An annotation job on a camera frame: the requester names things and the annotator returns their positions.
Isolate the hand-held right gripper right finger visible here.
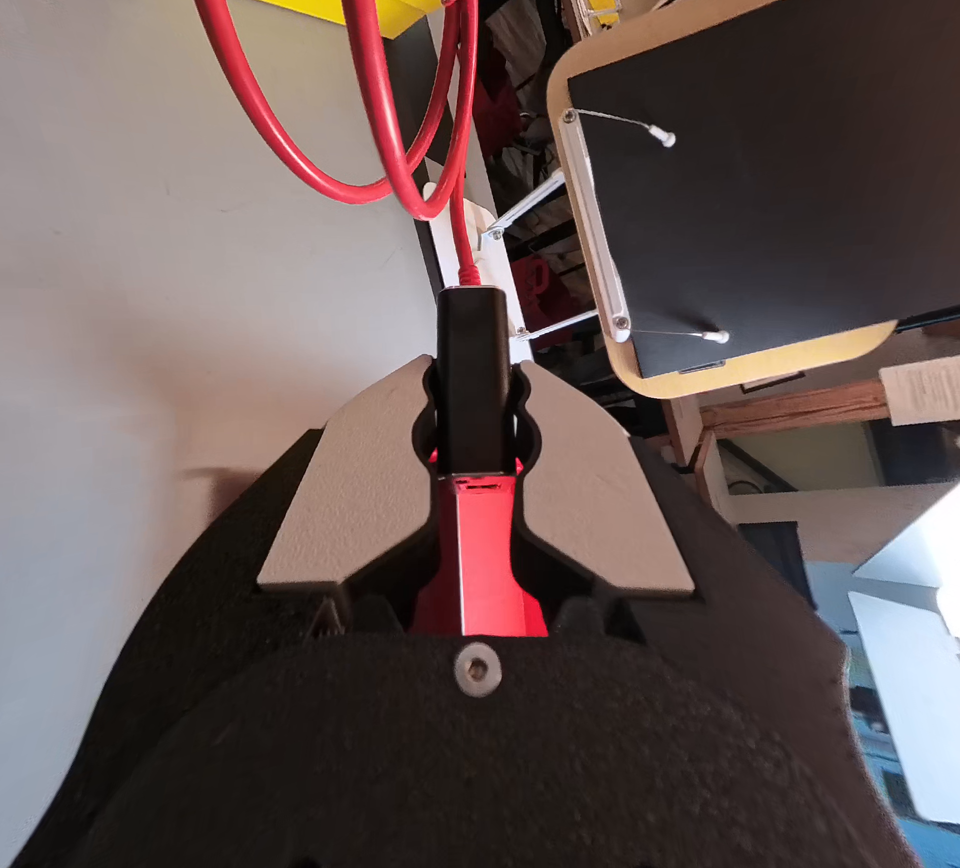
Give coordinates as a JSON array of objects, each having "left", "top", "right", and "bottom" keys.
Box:
[{"left": 516, "top": 358, "right": 696, "bottom": 599}]

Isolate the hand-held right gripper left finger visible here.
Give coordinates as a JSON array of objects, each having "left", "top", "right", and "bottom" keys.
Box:
[{"left": 256, "top": 355, "right": 442, "bottom": 593}]

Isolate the black ethernet splitter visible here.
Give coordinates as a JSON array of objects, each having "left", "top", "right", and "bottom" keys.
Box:
[{"left": 436, "top": 287, "right": 519, "bottom": 490}]

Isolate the red ethernet cable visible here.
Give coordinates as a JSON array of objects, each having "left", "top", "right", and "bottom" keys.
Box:
[{"left": 171, "top": 0, "right": 485, "bottom": 292}]

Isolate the metal support strut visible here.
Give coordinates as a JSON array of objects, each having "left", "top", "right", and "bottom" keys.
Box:
[
  {"left": 516, "top": 309, "right": 601, "bottom": 343},
  {"left": 483, "top": 171, "right": 567, "bottom": 239}
]

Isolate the red floor basket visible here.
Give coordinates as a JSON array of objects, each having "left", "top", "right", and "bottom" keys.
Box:
[{"left": 517, "top": 255, "right": 573, "bottom": 331}]

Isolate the white paper notice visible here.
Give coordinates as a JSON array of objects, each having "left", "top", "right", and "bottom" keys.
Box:
[{"left": 879, "top": 354, "right": 960, "bottom": 428}]

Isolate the wooden support post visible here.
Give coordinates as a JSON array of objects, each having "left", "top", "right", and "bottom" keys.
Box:
[{"left": 697, "top": 379, "right": 894, "bottom": 438}]

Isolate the white metal rail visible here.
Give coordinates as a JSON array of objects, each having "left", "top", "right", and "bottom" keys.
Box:
[{"left": 558, "top": 109, "right": 633, "bottom": 344}]

